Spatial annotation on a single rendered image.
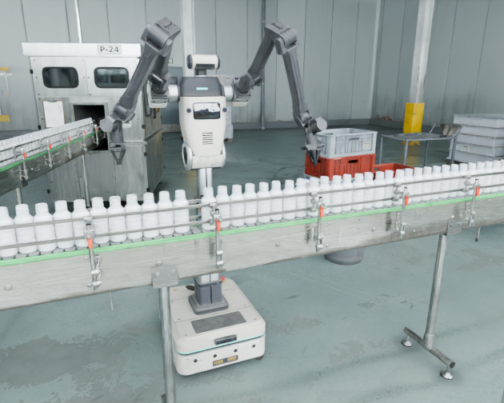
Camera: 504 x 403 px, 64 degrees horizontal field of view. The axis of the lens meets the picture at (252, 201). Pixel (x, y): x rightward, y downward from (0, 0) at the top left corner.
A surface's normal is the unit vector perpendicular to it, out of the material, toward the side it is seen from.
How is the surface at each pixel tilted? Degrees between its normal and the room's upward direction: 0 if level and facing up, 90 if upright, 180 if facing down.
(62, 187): 90
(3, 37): 90
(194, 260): 90
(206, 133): 90
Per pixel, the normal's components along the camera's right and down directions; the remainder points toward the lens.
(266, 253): 0.38, 0.26
